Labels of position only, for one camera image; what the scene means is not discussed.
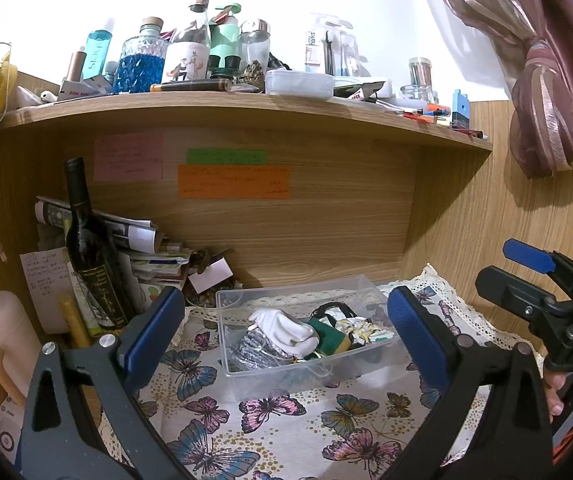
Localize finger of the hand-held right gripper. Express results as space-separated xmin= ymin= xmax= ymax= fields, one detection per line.
xmin=475 ymin=266 xmax=552 ymax=322
xmin=503 ymin=239 xmax=573 ymax=281

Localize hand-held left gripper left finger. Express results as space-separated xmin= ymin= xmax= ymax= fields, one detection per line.
xmin=14 ymin=286 xmax=187 ymax=480

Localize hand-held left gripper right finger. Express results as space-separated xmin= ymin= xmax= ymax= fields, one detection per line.
xmin=387 ymin=285 xmax=556 ymax=480

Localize black-trimmed white cloth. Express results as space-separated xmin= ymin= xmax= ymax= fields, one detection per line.
xmin=311 ymin=302 xmax=396 ymax=347

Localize green sock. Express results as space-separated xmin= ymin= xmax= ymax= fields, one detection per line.
xmin=309 ymin=317 xmax=352 ymax=356

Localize grey patterned sock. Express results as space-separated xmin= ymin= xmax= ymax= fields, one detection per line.
xmin=226 ymin=327 xmax=292 ymax=371

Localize white sock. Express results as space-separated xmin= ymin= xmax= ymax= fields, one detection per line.
xmin=249 ymin=309 xmax=317 ymax=358

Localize clear plastic box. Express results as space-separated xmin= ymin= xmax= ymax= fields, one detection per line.
xmin=215 ymin=274 xmax=402 ymax=401

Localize person's right hand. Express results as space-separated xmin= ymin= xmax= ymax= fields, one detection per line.
xmin=541 ymin=369 xmax=567 ymax=426

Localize pile of paper packets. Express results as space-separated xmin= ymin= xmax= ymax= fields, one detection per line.
xmin=126 ymin=242 xmax=197 ymax=306

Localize white card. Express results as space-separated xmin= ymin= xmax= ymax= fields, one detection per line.
xmin=188 ymin=256 xmax=234 ymax=293

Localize yellow pen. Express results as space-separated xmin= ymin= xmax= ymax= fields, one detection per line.
xmin=59 ymin=294 xmax=92 ymax=348

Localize dark wine bottle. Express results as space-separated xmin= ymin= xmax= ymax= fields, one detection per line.
xmin=63 ymin=157 xmax=134 ymax=331

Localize rolled magazine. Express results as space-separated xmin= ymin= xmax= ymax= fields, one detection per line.
xmin=35 ymin=196 xmax=164 ymax=256

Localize white handwritten paper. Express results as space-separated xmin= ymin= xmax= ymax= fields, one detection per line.
xmin=20 ymin=247 xmax=74 ymax=333

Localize beige cylinder bottle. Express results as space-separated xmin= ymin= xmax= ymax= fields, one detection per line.
xmin=0 ymin=291 xmax=42 ymax=401

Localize butterfly print tablecloth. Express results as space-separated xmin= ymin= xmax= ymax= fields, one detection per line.
xmin=99 ymin=262 xmax=542 ymax=480

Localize blue block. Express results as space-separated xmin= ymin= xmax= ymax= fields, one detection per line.
xmin=451 ymin=89 xmax=471 ymax=128

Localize pink striped curtain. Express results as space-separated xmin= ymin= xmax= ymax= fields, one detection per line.
xmin=411 ymin=0 xmax=573 ymax=178

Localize orange sticky note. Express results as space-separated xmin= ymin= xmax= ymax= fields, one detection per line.
xmin=177 ymin=164 xmax=291 ymax=200

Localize pink sticky note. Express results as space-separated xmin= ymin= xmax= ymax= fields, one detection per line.
xmin=94 ymin=132 xmax=164 ymax=182

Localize orange markers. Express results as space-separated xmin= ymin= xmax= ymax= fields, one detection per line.
xmin=401 ymin=102 xmax=451 ymax=123

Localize white round-logo packet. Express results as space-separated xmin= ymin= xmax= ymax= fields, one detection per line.
xmin=0 ymin=395 xmax=27 ymax=466

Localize green sticky note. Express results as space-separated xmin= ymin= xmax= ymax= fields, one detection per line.
xmin=186 ymin=148 xmax=268 ymax=165

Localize glass jar with silver tubes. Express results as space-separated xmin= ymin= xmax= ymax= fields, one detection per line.
xmin=401 ymin=57 xmax=437 ymax=103

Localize wooden shelf board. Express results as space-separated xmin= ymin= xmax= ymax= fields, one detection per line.
xmin=0 ymin=91 xmax=493 ymax=153

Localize brown pen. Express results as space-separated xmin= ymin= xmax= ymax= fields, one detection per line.
xmin=150 ymin=80 xmax=232 ymax=93

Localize red and white box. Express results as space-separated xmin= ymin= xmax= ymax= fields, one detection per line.
xmin=59 ymin=76 xmax=112 ymax=98

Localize white earbud case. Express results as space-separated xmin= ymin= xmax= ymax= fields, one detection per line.
xmin=16 ymin=85 xmax=60 ymax=106

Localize blue liquid glass bottle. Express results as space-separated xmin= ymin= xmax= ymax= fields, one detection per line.
xmin=114 ymin=16 xmax=168 ymax=93

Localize clear lidded container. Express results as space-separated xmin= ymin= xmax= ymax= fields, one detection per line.
xmin=265 ymin=70 xmax=336 ymax=97

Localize clear bottle with illustrated label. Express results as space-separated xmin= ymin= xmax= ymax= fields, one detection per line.
xmin=161 ymin=0 xmax=213 ymax=83

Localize copper cosmetic tube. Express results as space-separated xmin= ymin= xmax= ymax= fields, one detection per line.
xmin=66 ymin=47 xmax=87 ymax=83

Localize brown pinecone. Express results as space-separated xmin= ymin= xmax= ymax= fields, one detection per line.
xmin=243 ymin=60 xmax=267 ymax=86

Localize turquoise tube bottle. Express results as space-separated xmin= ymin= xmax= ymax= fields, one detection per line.
xmin=82 ymin=17 xmax=116 ymax=81

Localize yellow cloth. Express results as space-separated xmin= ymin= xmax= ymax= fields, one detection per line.
xmin=0 ymin=60 xmax=17 ymax=116

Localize clear blister pack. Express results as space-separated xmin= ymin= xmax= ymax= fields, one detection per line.
xmin=305 ymin=12 xmax=362 ymax=77

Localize mint green pump bottle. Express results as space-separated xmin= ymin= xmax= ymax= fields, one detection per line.
xmin=209 ymin=4 xmax=244 ymax=73

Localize clear jar with silver lid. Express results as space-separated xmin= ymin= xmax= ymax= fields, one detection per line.
xmin=239 ymin=19 xmax=272 ymax=76

